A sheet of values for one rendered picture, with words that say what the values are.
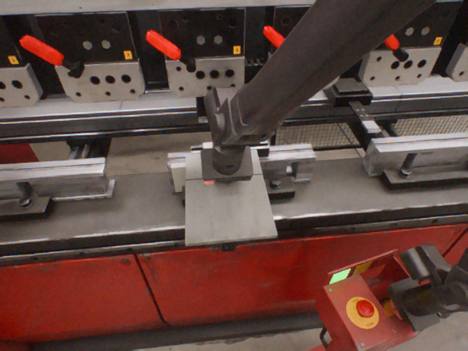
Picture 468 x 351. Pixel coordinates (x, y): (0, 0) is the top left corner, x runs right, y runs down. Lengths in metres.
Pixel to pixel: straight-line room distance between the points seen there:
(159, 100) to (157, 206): 0.36
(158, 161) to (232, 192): 1.67
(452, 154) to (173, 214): 0.79
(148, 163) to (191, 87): 1.70
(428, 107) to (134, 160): 1.84
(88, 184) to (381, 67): 0.74
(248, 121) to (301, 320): 1.28
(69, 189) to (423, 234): 1.01
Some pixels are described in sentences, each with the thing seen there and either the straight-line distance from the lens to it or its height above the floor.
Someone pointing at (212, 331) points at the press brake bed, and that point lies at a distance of 1.54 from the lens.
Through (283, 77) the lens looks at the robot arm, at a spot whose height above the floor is 1.36.
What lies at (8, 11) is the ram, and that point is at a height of 1.35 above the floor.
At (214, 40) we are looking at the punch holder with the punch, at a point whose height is 1.29.
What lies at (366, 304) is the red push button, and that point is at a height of 0.81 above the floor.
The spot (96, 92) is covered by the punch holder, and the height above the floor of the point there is 1.20.
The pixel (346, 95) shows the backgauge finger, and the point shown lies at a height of 1.02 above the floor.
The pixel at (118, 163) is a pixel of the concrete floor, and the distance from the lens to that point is 2.39.
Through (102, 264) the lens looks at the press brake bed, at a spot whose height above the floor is 0.73.
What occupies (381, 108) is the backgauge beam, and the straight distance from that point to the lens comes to 1.18.
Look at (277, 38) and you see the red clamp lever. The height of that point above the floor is 1.30.
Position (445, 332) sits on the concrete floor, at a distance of 1.86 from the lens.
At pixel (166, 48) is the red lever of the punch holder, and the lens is 0.58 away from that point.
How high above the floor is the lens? 1.51
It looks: 45 degrees down
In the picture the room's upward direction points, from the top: straight up
